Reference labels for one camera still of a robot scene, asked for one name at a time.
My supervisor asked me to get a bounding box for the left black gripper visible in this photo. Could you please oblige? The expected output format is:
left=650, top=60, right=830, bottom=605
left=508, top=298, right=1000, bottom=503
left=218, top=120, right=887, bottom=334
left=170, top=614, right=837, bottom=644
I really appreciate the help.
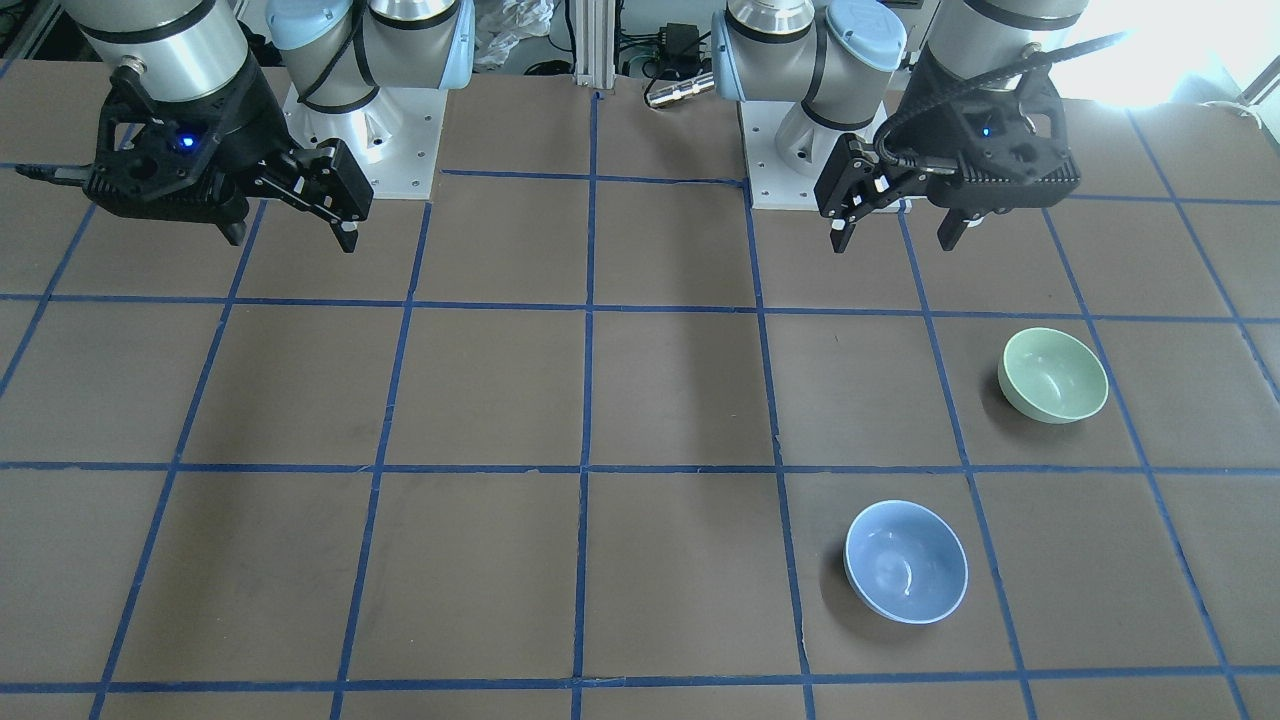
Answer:
left=814, top=68, right=1082, bottom=254

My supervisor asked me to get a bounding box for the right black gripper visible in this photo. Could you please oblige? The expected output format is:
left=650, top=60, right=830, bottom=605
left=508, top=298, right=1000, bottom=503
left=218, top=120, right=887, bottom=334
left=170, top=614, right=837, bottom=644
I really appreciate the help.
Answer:
left=99, top=67, right=374, bottom=254

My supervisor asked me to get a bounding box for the green bowl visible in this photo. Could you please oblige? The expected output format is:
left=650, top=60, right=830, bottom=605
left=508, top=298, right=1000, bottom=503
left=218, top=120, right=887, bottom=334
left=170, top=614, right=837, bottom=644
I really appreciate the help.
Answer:
left=997, top=327, right=1110, bottom=425

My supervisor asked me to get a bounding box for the blue bowl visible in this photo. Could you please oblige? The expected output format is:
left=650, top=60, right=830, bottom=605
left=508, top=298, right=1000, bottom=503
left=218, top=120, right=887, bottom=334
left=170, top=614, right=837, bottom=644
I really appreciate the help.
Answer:
left=842, top=498, right=970, bottom=625

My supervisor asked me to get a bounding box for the metallic cylinder tool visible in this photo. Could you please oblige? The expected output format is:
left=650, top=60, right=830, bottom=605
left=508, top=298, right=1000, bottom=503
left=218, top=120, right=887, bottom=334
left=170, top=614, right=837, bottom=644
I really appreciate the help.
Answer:
left=643, top=72, right=716, bottom=110

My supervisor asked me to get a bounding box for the black power adapter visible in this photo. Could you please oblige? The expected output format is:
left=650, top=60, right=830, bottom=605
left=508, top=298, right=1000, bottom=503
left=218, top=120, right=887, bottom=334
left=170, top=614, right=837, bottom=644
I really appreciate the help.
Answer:
left=658, top=23, right=701, bottom=68

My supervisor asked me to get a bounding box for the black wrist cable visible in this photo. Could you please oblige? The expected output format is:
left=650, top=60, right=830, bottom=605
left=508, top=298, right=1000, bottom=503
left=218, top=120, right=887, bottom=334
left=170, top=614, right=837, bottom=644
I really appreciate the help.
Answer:
left=872, top=29, right=1132, bottom=167

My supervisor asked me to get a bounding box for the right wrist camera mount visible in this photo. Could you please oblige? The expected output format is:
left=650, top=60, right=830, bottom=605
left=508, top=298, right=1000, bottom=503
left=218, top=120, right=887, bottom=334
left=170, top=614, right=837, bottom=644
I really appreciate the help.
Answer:
left=15, top=96, right=250, bottom=225

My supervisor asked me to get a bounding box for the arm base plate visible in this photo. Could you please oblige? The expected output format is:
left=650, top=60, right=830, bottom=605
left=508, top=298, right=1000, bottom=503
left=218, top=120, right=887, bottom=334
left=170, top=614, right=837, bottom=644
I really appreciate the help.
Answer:
left=739, top=101, right=842, bottom=211
left=283, top=87, right=449, bottom=201

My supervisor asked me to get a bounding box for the aluminium frame post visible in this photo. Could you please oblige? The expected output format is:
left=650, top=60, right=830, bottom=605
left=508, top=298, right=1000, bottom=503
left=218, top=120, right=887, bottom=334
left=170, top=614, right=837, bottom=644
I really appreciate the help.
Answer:
left=566, top=1, right=617, bottom=92

